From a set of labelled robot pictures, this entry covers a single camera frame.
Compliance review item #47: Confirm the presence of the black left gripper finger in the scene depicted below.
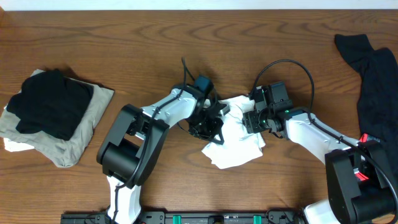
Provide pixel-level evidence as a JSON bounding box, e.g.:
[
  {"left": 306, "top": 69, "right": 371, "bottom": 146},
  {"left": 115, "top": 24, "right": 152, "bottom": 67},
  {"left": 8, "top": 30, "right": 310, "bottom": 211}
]
[
  {"left": 211, "top": 124, "right": 224, "bottom": 145},
  {"left": 208, "top": 102, "right": 230, "bottom": 117}
]

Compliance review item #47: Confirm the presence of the folded black garment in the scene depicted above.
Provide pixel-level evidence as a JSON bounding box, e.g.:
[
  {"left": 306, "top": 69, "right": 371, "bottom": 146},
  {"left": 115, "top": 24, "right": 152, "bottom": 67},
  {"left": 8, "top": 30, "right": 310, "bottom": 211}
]
[{"left": 6, "top": 69, "right": 94, "bottom": 141}]

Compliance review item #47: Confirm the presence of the white printed t-shirt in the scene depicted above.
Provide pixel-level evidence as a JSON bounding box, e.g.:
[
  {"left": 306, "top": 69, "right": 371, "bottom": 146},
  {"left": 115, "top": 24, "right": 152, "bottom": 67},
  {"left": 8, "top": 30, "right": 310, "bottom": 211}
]
[{"left": 201, "top": 95, "right": 266, "bottom": 169}]

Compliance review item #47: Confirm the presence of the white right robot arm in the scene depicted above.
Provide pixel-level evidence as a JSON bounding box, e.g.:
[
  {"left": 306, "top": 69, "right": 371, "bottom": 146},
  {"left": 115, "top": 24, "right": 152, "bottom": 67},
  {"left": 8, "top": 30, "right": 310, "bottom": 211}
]
[{"left": 243, "top": 108, "right": 397, "bottom": 223}]

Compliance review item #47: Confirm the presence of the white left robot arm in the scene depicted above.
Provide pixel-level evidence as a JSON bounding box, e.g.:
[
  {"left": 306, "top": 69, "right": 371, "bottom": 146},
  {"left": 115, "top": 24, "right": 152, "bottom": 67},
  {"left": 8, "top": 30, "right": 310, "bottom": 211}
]
[{"left": 96, "top": 85, "right": 229, "bottom": 223}]

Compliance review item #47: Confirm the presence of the black garment at right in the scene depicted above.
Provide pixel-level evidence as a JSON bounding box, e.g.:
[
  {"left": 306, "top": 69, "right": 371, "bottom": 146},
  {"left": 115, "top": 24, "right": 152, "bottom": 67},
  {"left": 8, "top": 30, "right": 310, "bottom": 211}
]
[{"left": 335, "top": 34, "right": 397, "bottom": 175}]

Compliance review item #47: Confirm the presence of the grey red-trimmed garment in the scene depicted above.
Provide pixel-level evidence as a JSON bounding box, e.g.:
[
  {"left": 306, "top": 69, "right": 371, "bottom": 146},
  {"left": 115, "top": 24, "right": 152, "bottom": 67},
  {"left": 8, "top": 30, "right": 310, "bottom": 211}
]
[{"left": 354, "top": 133, "right": 382, "bottom": 182}]

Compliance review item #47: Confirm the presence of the folded white garment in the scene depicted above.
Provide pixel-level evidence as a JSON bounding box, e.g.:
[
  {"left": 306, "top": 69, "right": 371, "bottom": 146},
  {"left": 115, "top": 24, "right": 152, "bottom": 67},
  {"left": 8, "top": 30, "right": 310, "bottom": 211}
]
[{"left": 1, "top": 105, "right": 34, "bottom": 152}]

